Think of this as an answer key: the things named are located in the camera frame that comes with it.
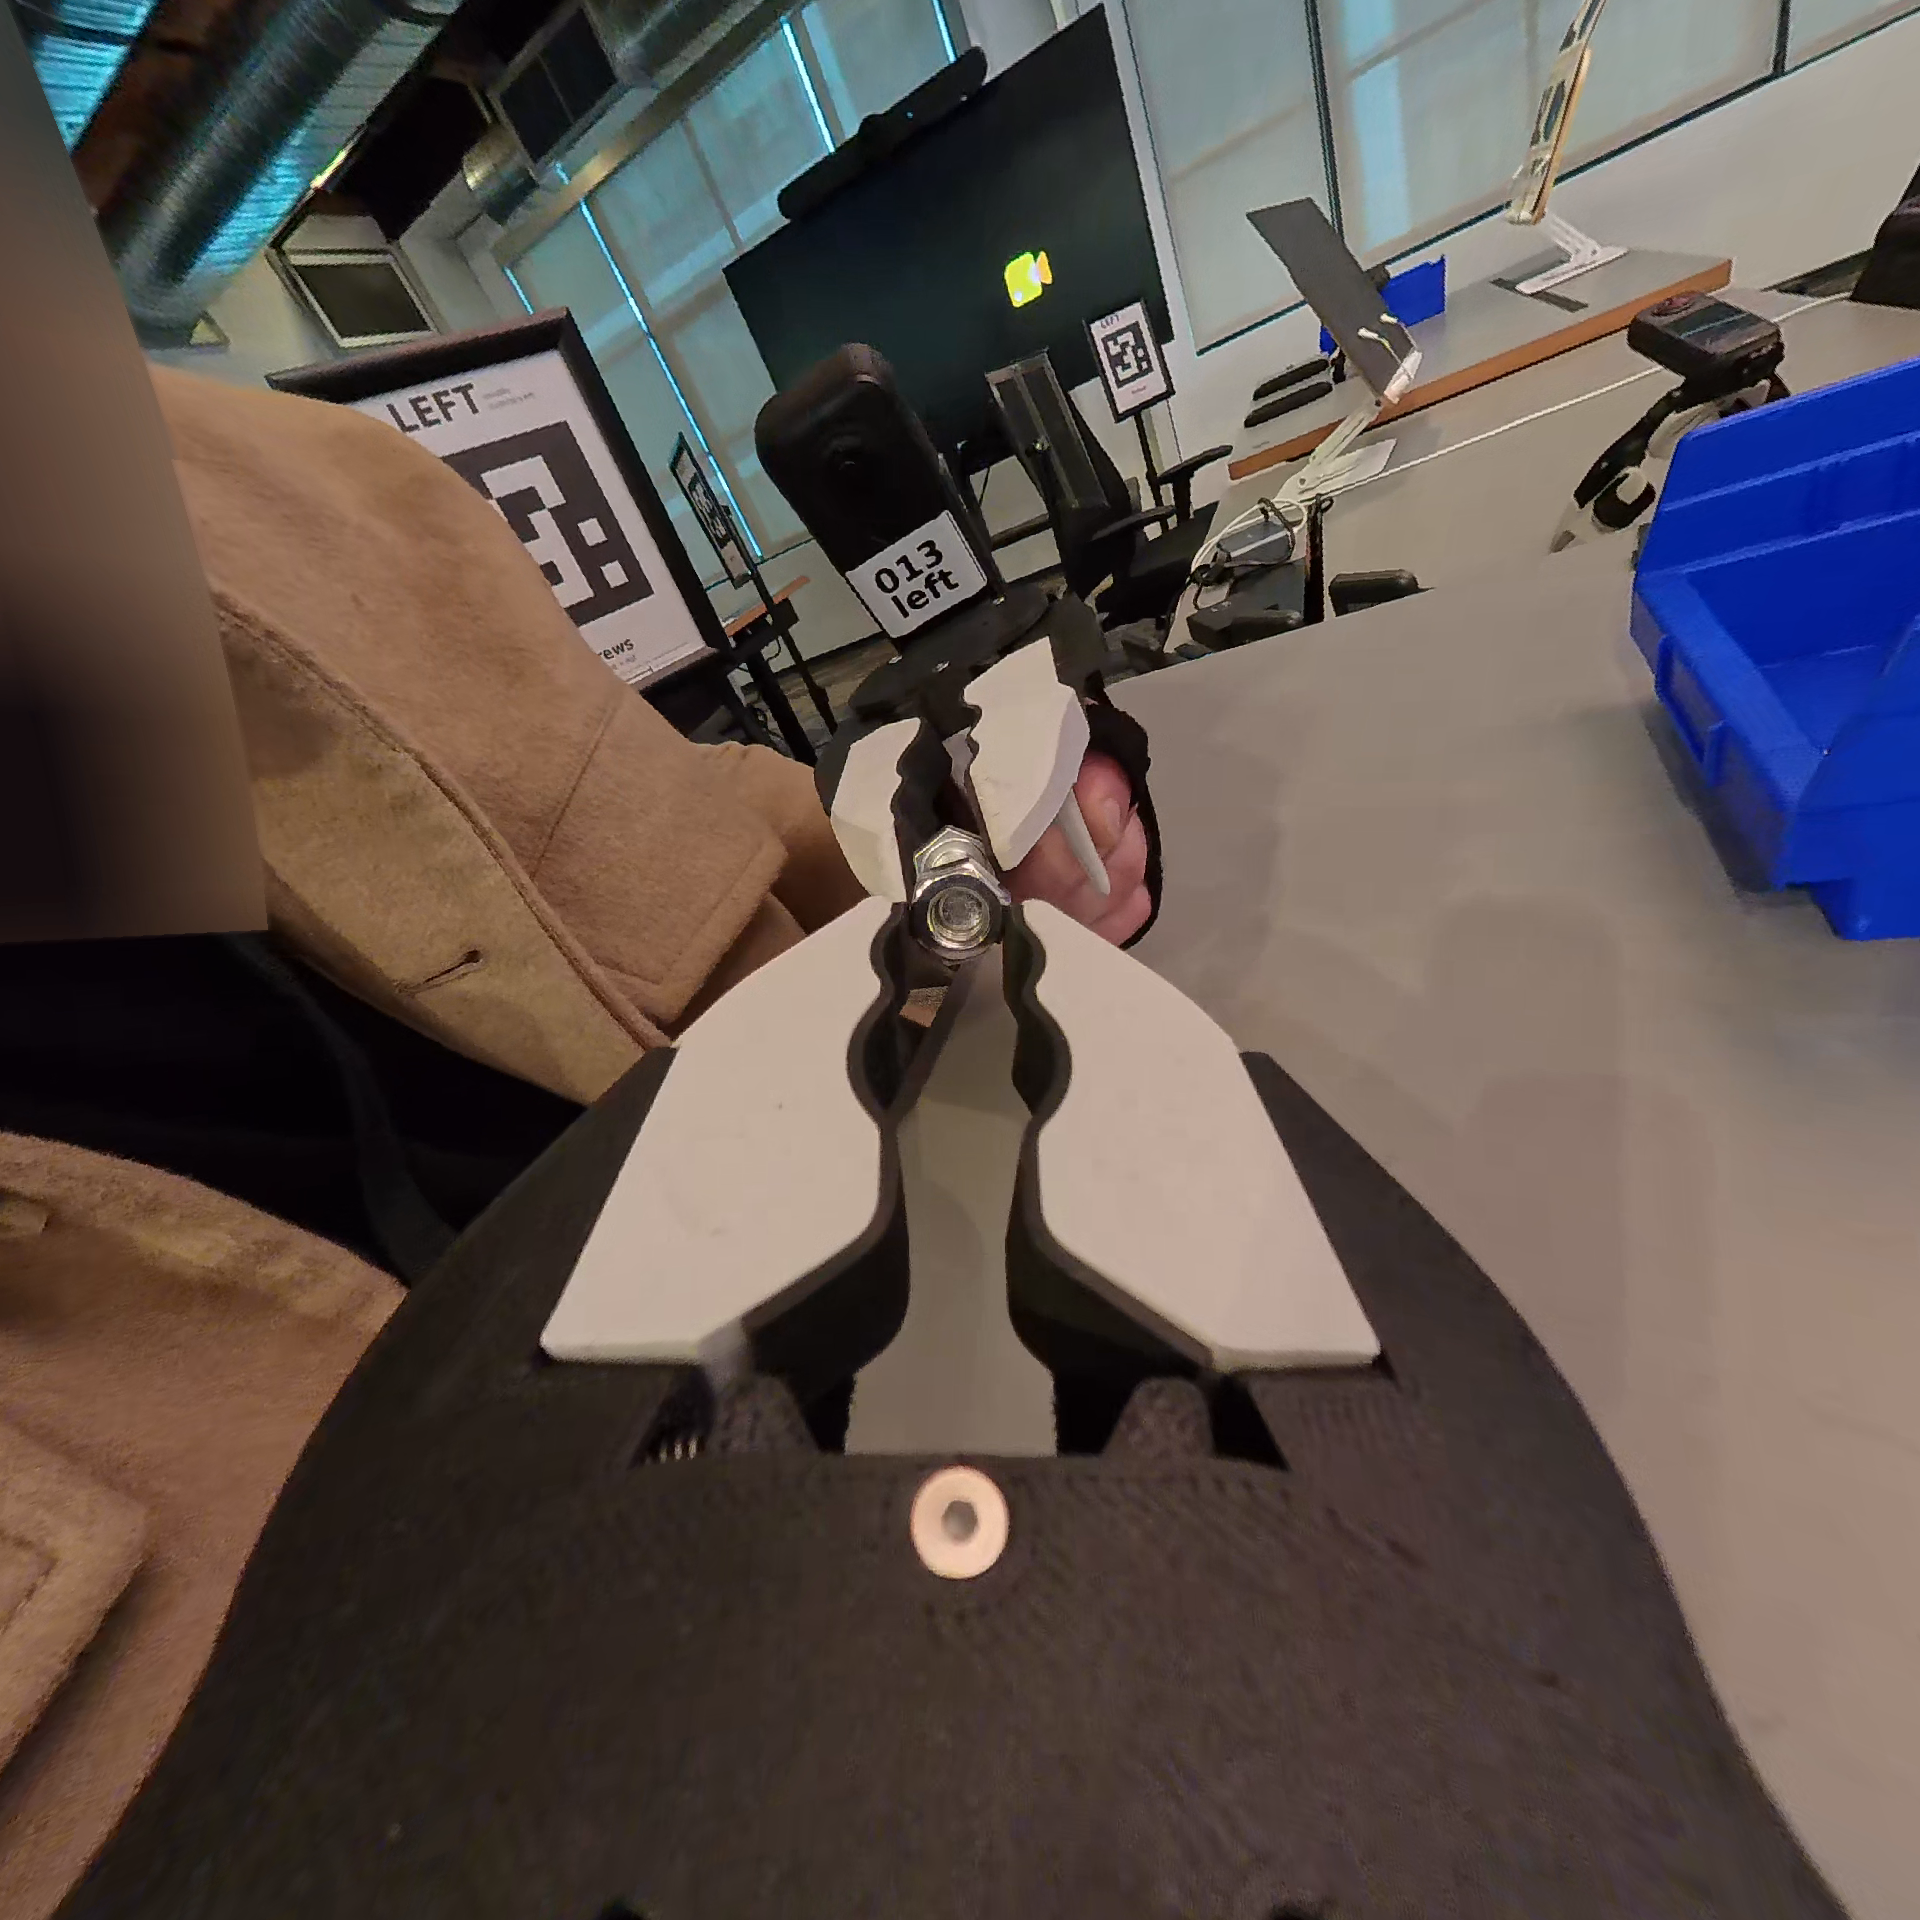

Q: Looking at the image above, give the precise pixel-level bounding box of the black mesh chair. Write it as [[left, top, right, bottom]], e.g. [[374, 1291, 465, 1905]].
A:
[[1850, 158, 1920, 309]]

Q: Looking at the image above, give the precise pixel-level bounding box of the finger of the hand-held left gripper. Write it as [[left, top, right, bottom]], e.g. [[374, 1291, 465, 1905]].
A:
[[964, 642, 1116, 897], [814, 712, 976, 904]]

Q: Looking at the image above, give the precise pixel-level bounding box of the wooden edged desk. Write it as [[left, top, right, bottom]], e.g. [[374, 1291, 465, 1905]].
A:
[[1230, 246, 1735, 482]]

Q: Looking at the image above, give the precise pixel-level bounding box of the silver hex nut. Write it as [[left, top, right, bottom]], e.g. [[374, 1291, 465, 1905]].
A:
[[902, 873, 1010, 961]]

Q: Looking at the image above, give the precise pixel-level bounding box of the beige coat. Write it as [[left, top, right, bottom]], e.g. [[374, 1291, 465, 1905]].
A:
[[0, 368, 841, 1920]]

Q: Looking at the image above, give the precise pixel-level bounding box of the black office chair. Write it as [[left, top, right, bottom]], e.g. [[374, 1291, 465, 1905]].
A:
[[985, 351, 1234, 633]]

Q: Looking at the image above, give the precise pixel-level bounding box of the black video bar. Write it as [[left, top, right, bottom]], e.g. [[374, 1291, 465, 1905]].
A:
[[776, 47, 992, 219]]

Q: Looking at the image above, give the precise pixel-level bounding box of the black inner garment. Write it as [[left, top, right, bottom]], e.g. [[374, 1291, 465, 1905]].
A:
[[0, 929, 594, 1291]]

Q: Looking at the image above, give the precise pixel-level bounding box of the marker sign on stand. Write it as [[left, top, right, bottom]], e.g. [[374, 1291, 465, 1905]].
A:
[[669, 432, 741, 589], [1085, 298, 1174, 482]]

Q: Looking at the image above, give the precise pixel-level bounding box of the blue plastic bin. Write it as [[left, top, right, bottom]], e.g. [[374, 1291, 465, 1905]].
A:
[[1629, 355, 1920, 941]]

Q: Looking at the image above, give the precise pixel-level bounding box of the person's left hand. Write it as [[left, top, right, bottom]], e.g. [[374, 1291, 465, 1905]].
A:
[[1001, 746, 1157, 951]]

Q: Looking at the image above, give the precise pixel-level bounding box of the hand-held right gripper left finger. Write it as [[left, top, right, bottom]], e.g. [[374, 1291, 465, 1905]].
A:
[[536, 895, 917, 1374]]

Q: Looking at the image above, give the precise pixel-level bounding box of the large marker sign board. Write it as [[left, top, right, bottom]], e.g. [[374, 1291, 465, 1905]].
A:
[[266, 306, 741, 695]]

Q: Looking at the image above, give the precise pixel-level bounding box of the idle gripper with camera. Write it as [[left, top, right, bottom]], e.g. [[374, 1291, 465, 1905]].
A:
[[1551, 291, 1794, 552]]

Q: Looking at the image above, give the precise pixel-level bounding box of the large black wall screen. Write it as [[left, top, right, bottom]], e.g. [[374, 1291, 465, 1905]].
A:
[[722, 2, 1174, 453]]

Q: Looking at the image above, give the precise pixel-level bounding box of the document stand with sheet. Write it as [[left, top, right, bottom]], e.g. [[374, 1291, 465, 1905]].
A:
[[1504, 0, 1633, 297]]

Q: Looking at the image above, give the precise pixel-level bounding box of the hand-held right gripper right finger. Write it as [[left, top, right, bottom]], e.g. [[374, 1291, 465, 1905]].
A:
[[1006, 902, 1383, 1375]]

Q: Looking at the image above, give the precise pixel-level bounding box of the person's left forearm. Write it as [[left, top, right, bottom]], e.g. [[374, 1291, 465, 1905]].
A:
[[598, 704, 902, 1051]]

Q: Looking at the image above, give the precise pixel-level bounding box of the silver duct with vent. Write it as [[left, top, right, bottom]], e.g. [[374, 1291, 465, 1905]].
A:
[[89, 0, 496, 323]]

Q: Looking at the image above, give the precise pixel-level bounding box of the silver hex bolt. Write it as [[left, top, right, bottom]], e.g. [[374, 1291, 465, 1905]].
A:
[[909, 830, 992, 941]]

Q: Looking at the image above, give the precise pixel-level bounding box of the empty document stand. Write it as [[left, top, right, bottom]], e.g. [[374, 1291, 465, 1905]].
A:
[[1246, 198, 1423, 495]]

